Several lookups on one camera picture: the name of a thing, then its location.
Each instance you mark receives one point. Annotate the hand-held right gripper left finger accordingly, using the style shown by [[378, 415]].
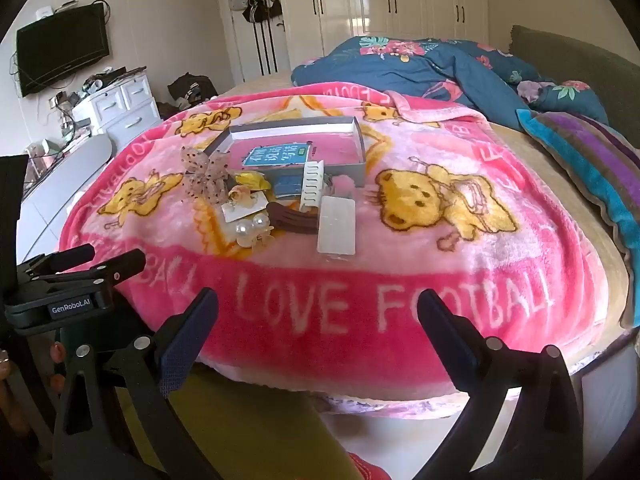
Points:
[[185, 340]]

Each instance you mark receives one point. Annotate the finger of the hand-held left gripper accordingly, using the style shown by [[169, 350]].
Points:
[[115, 267], [65, 257]]

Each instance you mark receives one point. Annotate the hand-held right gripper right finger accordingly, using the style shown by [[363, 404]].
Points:
[[445, 345]]

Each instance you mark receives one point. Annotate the dotted bow hair clip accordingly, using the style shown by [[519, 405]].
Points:
[[205, 177]]

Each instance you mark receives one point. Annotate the brown hair claw clip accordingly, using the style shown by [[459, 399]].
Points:
[[295, 221]]

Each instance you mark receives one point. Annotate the clear plastic packet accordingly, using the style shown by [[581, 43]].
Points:
[[336, 225]]

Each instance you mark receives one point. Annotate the yellow hair accessory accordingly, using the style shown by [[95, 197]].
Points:
[[252, 181]]

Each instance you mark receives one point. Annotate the small clear pink packet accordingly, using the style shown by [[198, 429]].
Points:
[[342, 186]]

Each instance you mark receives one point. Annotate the blue printed card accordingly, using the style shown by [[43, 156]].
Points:
[[275, 155]]

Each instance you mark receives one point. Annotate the grey shallow box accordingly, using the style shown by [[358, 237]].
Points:
[[350, 172]]

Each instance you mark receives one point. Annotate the white comb hair clip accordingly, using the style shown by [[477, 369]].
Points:
[[312, 185]]

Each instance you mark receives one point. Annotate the person's left hand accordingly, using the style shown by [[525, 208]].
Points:
[[57, 351]]

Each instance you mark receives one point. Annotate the white oval table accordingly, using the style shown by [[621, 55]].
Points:
[[70, 170]]

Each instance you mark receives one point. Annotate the pink printed bear blanket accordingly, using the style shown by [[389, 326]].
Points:
[[400, 260]]

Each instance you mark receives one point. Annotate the person's yellow-green trouser leg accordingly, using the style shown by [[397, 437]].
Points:
[[250, 435]]

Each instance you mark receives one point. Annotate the pink shoe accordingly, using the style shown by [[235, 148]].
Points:
[[367, 467]]

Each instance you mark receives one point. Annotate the white drawer cabinet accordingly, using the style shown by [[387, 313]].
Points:
[[127, 105]]

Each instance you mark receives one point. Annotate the clutter on cabinet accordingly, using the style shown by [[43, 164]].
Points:
[[100, 82]]

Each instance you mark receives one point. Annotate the black bag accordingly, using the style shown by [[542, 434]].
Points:
[[192, 87]]

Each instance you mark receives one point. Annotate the black television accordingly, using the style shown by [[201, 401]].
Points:
[[62, 50]]

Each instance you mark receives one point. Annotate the beige bed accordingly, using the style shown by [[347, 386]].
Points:
[[545, 160]]

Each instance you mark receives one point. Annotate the striped pillow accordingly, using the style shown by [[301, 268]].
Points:
[[590, 160]]

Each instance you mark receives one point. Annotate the white door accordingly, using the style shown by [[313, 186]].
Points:
[[230, 50]]

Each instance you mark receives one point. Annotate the white router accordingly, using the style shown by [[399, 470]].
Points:
[[46, 11]]

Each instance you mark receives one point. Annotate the blue floral duvet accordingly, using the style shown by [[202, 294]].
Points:
[[440, 70]]

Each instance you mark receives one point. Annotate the bags hanging on door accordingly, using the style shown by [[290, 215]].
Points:
[[257, 5]]

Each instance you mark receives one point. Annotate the green headboard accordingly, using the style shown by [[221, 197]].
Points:
[[575, 60]]

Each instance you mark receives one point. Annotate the white wardrobe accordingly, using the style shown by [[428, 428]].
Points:
[[400, 0]]

